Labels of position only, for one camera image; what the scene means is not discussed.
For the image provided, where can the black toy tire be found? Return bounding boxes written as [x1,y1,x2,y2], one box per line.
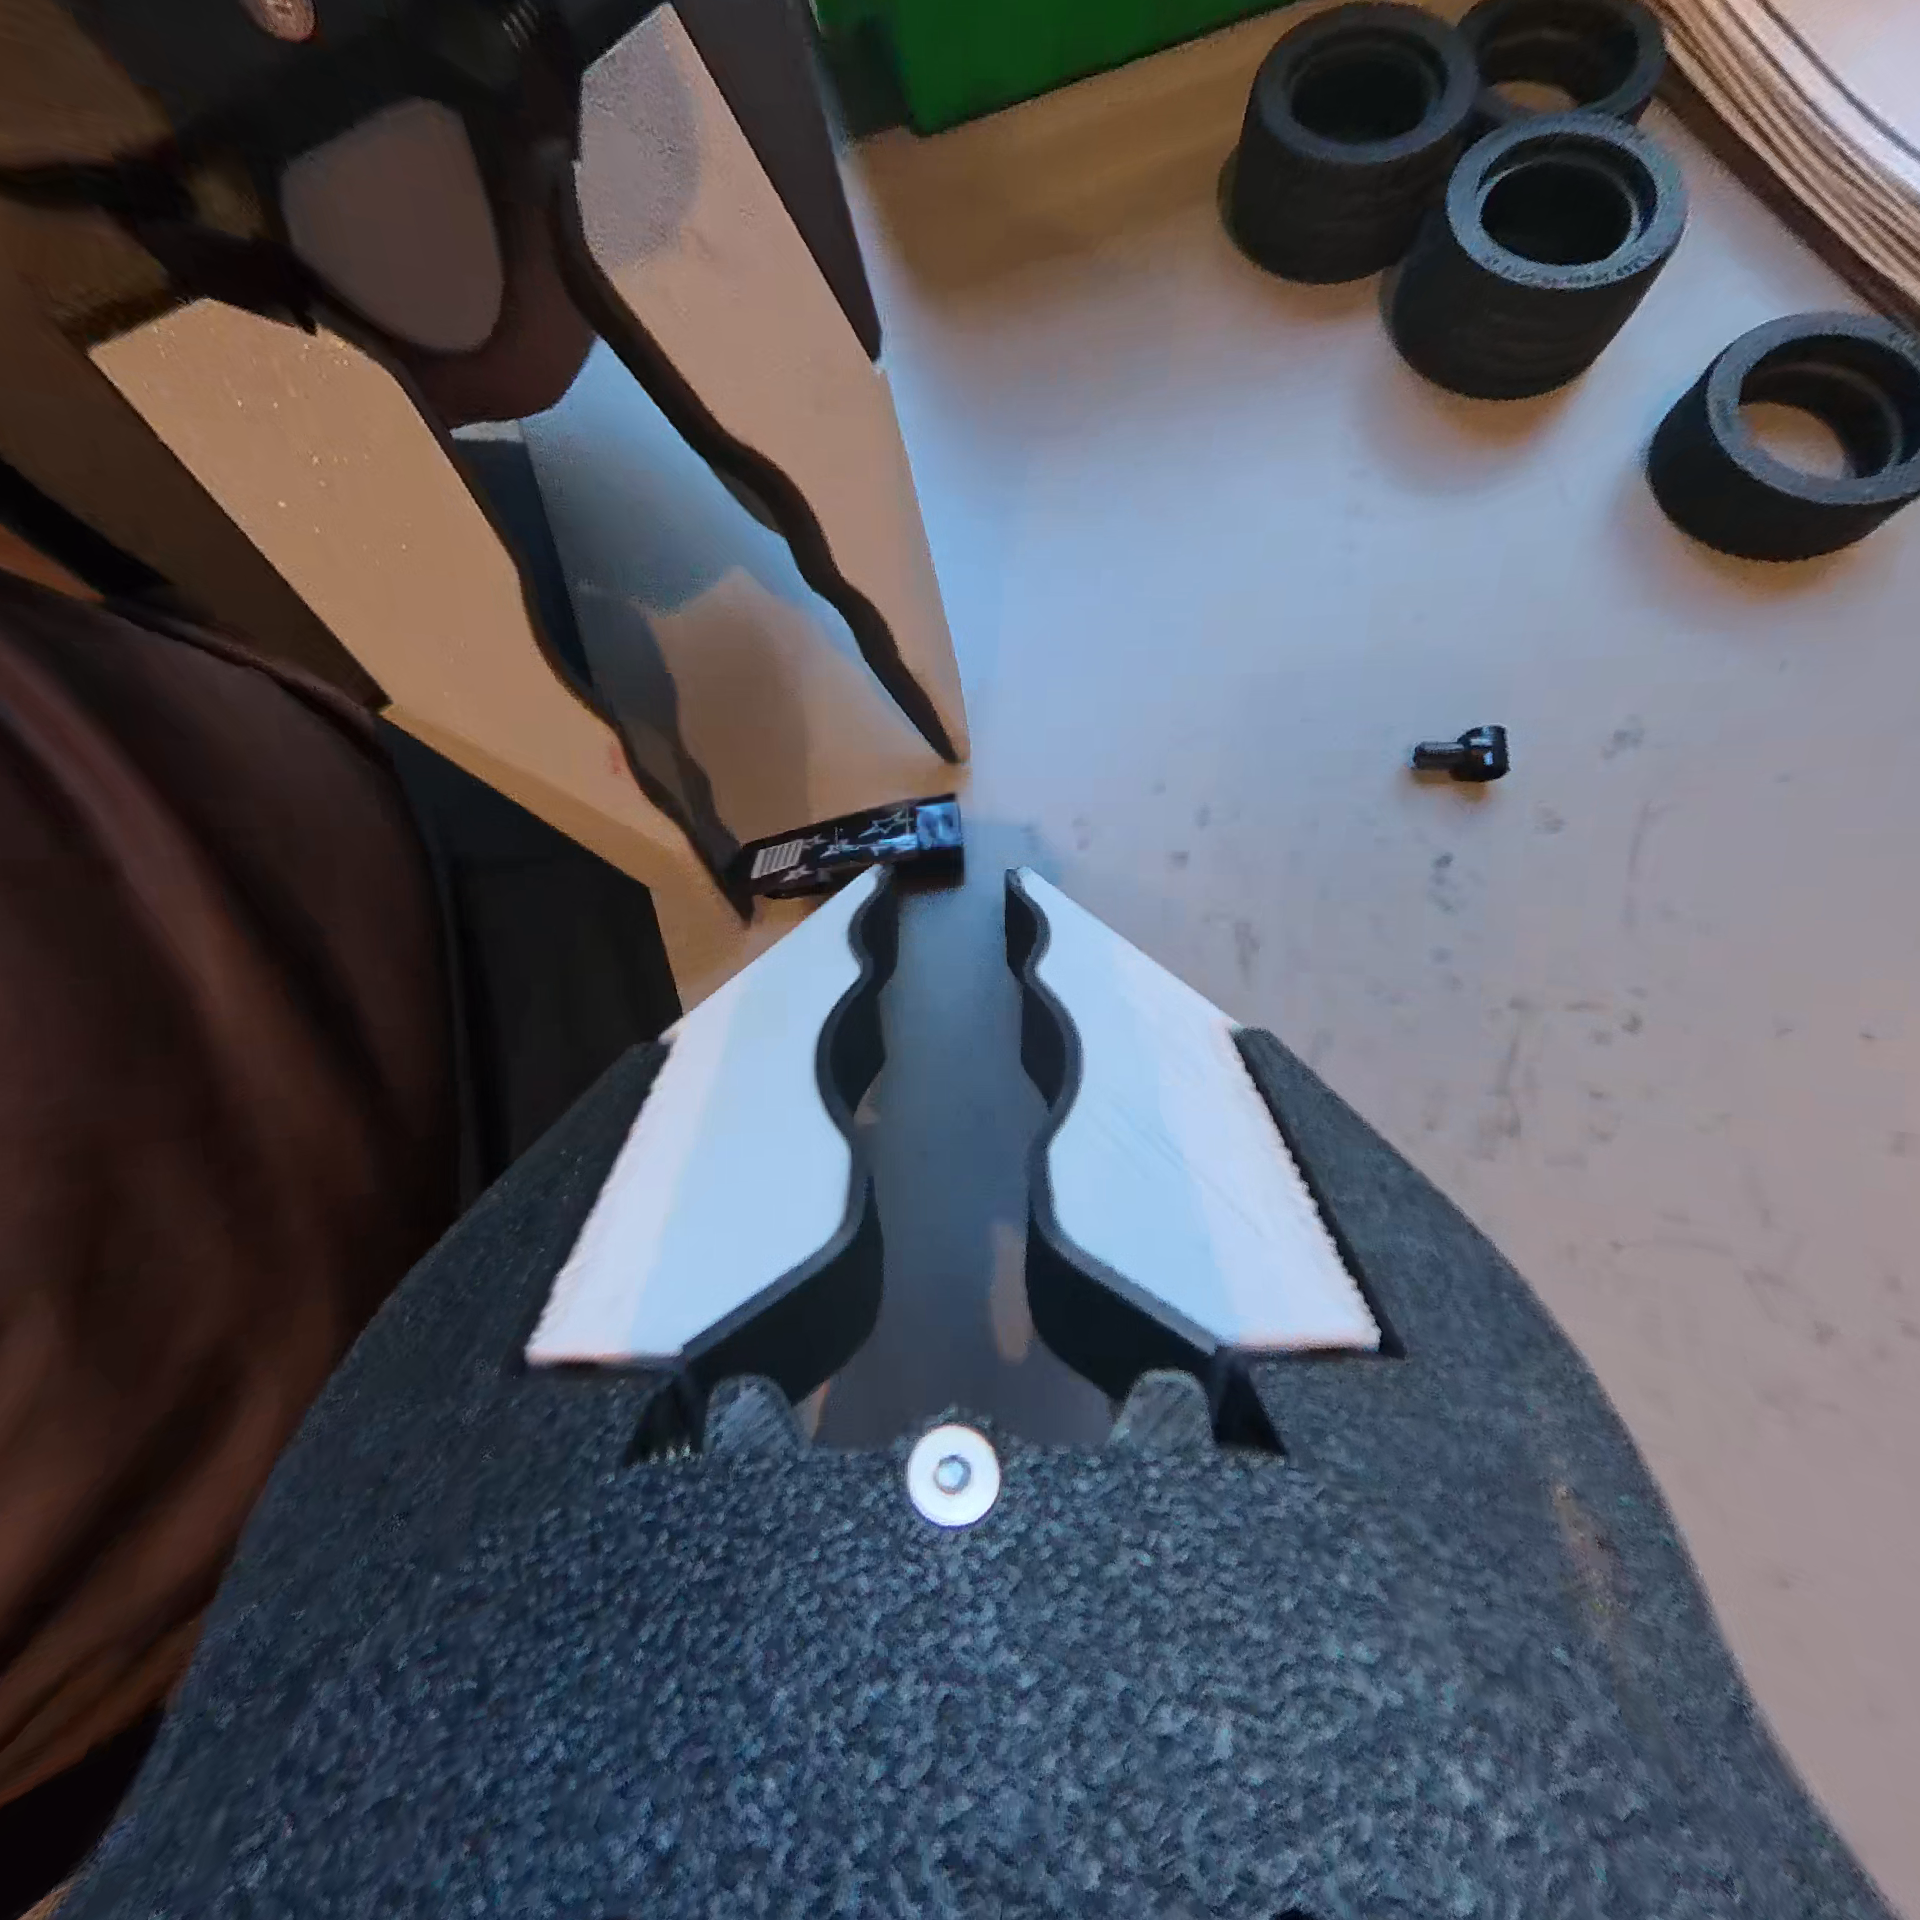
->
[1382,116,1689,399]
[1645,314,1920,563]
[1462,0,1668,129]
[1224,0,1479,288]

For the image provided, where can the black star-printed brick piece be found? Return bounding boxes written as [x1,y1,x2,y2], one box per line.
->
[742,793,964,903]

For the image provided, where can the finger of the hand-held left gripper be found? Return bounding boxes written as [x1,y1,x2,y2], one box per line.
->
[576,0,973,769]
[89,284,759,920]

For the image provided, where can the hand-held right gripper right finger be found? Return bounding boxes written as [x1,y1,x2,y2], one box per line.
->
[1002,867,1382,1412]

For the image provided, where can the green plastic bin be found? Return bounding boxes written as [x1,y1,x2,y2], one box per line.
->
[810,0,1293,136]

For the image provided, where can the open toy instruction booklet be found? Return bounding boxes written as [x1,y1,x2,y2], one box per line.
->
[1650,0,1920,324]

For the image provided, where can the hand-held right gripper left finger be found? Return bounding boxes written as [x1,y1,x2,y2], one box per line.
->
[525,867,903,1412]

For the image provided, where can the person's black pants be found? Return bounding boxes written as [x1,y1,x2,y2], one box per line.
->
[381,721,684,1203]

